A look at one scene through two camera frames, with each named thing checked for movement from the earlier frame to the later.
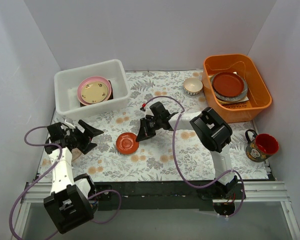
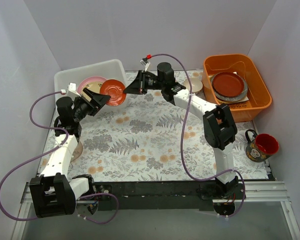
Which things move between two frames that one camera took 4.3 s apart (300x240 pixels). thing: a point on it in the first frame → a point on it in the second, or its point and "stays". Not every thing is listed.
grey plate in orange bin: x=239 y=97 stays
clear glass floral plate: x=76 y=153 stays
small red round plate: x=126 y=143 → x=114 y=88
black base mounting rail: x=127 y=195 stays
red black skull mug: x=261 y=148 stays
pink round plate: x=93 y=78 stays
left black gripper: x=81 y=139 → x=87 y=101
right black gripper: x=148 y=126 → x=142 y=82
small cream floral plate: x=94 y=92 stays
